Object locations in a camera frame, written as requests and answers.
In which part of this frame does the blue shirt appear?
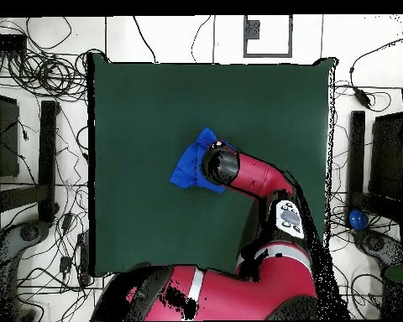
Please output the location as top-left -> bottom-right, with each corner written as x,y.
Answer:
168,126 -> 238,195

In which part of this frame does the dark green table cloth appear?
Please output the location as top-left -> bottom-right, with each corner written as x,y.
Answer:
86,53 -> 338,278

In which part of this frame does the small grey square plate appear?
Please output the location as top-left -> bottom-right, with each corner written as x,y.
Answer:
246,19 -> 261,40

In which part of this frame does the blue round object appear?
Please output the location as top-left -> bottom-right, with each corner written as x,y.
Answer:
348,209 -> 369,231

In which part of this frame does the dark box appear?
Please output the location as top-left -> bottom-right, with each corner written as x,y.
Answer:
0,93 -> 20,179
368,112 -> 403,202

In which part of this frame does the black power strip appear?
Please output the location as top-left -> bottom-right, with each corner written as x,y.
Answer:
76,231 -> 92,287
0,34 -> 28,54

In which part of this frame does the black office chair base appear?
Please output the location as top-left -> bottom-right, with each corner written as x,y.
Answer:
351,226 -> 403,267
0,221 -> 51,269

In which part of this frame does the grey square frame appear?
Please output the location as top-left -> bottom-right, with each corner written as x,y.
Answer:
243,14 -> 294,59

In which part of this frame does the black cable coil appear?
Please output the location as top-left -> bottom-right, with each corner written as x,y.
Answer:
8,49 -> 88,101

